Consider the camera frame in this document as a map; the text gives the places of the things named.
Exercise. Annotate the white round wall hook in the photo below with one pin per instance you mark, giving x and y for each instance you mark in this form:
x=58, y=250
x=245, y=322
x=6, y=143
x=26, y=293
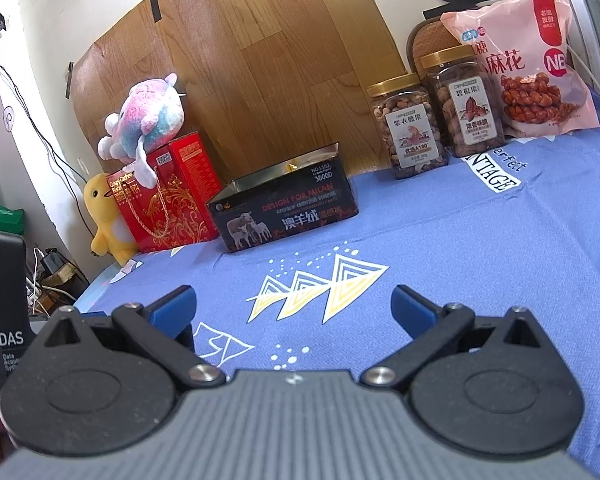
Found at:
x=8, y=120

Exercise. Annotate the cashew nut jar gold lid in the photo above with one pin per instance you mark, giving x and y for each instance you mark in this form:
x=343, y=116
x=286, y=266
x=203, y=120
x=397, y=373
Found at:
x=410, y=135

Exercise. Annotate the pecan nut jar gold lid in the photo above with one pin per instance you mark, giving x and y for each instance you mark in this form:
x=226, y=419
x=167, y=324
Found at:
x=472, y=110

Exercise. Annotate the yellow plush duck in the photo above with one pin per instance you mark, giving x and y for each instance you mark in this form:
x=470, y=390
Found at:
x=102, y=210

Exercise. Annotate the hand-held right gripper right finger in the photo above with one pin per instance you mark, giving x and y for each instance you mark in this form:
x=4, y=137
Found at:
x=412, y=310

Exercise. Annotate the black power adapter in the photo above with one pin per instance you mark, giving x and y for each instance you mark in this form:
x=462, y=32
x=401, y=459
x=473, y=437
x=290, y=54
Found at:
x=51, y=261

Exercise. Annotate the short black tape strip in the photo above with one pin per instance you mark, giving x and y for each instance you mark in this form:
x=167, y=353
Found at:
x=70, y=79

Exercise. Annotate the pink snack bag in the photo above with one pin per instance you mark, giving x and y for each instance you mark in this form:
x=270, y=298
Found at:
x=540, y=70

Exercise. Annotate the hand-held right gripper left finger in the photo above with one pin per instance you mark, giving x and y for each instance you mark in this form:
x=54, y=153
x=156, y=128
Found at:
x=172, y=307

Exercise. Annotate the blue printed blanket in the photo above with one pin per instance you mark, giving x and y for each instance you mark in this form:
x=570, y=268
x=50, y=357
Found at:
x=430, y=240

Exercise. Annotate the wood grain sheet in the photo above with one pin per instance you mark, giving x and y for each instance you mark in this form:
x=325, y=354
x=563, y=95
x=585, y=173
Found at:
x=280, y=60

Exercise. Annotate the brown rounded board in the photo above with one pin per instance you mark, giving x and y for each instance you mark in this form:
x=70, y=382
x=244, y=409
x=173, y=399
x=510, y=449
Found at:
x=425, y=45

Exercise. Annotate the pastel plush unicorn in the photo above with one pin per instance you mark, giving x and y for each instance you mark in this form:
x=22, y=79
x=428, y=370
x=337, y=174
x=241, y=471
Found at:
x=145, y=115

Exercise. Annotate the red gift box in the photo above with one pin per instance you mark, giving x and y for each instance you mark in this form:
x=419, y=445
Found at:
x=180, y=200

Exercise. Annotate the black tin box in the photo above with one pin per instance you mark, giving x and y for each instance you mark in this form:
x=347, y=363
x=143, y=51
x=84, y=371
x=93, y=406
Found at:
x=290, y=215

